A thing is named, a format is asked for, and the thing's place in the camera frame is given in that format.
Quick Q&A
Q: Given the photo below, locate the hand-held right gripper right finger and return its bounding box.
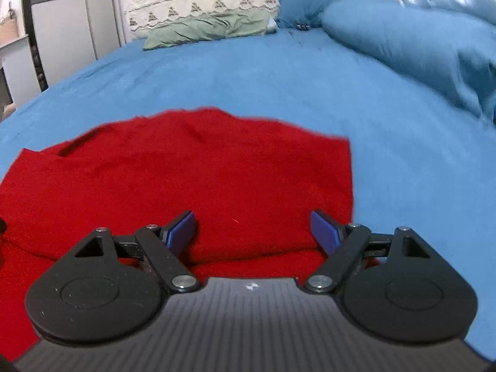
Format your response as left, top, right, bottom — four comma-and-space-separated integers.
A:
304, 210, 431, 294

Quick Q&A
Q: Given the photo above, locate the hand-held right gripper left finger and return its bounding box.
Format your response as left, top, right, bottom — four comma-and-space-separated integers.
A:
73, 211, 201, 294

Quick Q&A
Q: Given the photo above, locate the red knitted sweater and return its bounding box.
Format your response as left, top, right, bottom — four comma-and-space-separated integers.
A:
0, 108, 355, 362

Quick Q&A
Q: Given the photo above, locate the blue bed sheet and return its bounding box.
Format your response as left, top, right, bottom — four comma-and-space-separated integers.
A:
0, 27, 496, 359

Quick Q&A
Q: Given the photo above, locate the green pillow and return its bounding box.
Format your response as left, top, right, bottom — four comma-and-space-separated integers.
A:
142, 8, 277, 51

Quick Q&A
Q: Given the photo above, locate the blue duvet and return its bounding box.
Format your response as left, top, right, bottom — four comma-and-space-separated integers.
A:
273, 0, 496, 125

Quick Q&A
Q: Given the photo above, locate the cream quilted headboard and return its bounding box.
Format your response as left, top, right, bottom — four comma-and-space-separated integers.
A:
123, 0, 392, 41

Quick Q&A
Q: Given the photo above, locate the white side cabinet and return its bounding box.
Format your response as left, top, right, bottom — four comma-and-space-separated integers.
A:
0, 35, 39, 113

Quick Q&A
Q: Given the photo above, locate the grey white wardrobe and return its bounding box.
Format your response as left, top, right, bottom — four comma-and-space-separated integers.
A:
21, 0, 122, 91

